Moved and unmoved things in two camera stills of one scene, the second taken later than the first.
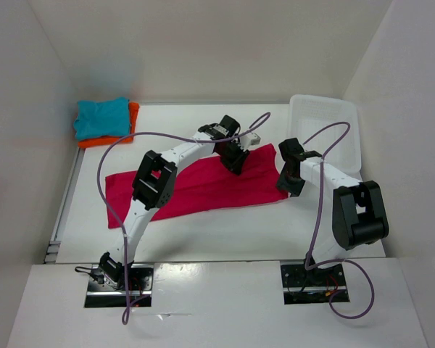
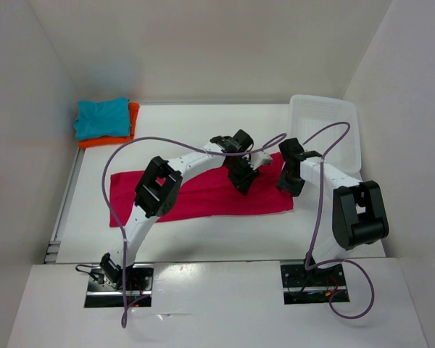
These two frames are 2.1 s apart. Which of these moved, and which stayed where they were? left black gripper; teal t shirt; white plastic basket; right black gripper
Moved: left black gripper
Stayed: white plastic basket; teal t shirt; right black gripper
